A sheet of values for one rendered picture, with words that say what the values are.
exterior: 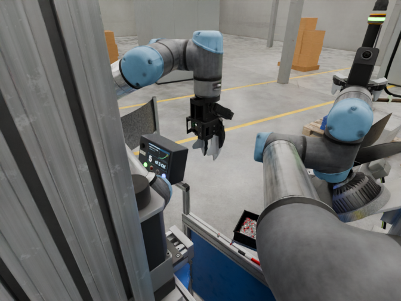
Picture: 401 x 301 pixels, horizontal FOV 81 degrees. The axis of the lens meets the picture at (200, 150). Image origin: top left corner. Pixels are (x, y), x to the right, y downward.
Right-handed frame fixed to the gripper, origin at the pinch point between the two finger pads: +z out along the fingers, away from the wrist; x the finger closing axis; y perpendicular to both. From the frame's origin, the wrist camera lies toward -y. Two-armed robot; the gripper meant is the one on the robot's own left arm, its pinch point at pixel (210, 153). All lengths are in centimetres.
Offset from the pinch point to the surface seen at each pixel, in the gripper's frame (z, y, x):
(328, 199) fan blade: 23, -33, 32
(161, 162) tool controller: 25.3, -8.9, -38.9
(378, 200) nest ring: 28, -53, 46
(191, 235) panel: 72, -14, -24
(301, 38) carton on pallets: 43, -817, -292
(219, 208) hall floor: 143, -100, -68
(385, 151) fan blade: 7, -54, 42
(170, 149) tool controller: 17.6, -12.0, -34.5
